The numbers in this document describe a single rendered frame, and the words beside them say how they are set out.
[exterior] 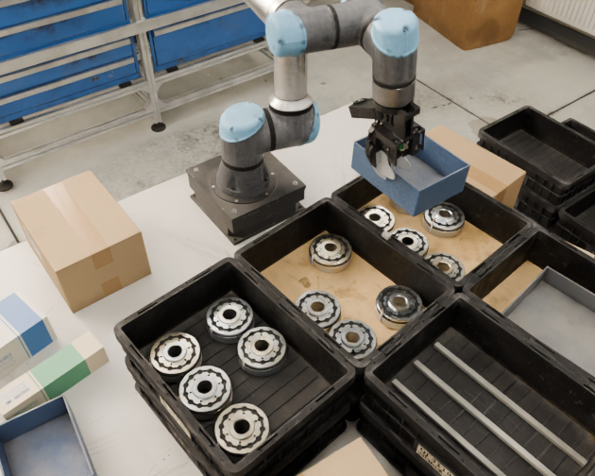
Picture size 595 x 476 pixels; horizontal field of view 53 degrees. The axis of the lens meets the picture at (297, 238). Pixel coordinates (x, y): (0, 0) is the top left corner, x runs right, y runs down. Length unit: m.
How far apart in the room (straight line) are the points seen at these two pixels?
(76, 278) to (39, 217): 0.20
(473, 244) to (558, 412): 0.46
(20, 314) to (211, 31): 2.12
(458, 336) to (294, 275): 0.40
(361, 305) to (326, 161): 0.70
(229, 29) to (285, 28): 2.31
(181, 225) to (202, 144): 1.51
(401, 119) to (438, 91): 2.64
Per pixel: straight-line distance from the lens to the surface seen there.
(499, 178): 1.72
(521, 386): 1.32
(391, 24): 1.01
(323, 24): 1.05
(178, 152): 3.17
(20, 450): 1.43
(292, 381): 1.24
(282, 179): 1.70
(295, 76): 1.52
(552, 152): 2.53
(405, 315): 1.32
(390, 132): 1.13
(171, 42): 3.19
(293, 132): 1.58
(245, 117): 1.55
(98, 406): 1.43
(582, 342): 1.43
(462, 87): 3.79
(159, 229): 1.74
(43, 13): 2.90
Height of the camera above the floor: 1.90
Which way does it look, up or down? 46 degrees down
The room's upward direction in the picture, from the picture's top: 1 degrees clockwise
